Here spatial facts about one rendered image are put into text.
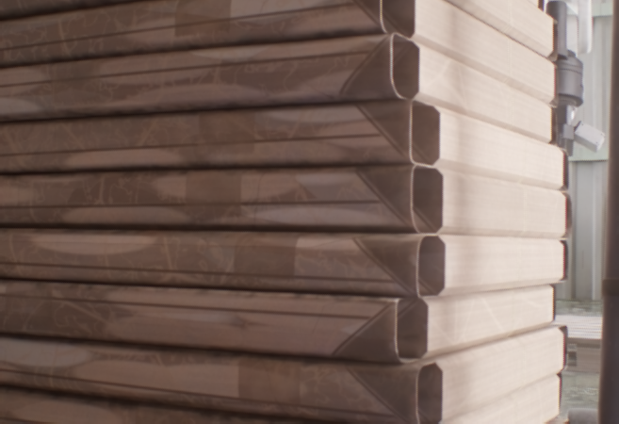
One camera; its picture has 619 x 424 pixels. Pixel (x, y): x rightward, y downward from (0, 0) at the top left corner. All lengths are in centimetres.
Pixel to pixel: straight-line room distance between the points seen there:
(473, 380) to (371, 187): 17
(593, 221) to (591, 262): 34
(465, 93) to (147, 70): 24
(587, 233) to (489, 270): 804
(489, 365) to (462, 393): 6
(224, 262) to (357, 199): 11
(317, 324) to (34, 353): 26
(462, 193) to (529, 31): 25
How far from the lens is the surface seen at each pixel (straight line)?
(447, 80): 75
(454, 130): 74
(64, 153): 85
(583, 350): 375
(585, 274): 883
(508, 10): 91
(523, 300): 93
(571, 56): 174
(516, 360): 87
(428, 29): 74
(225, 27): 74
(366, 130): 70
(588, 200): 883
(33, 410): 87
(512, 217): 86
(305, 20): 71
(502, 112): 87
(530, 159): 92
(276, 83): 72
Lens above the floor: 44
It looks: 2 degrees up
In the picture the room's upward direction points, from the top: 1 degrees clockwise
